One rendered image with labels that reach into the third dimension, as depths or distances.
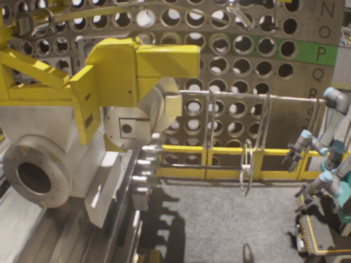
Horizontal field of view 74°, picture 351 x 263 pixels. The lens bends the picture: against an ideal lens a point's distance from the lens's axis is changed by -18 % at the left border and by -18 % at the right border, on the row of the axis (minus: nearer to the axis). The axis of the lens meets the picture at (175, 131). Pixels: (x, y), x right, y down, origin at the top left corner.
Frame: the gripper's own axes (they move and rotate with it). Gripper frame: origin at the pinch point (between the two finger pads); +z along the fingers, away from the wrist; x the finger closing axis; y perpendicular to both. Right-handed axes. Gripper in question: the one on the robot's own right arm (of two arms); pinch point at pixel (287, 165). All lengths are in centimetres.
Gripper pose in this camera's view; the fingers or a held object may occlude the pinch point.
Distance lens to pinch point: 220.1
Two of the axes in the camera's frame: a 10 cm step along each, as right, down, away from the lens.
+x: 0.0, -3.9, 9.2
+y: 9.2, 3.7, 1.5
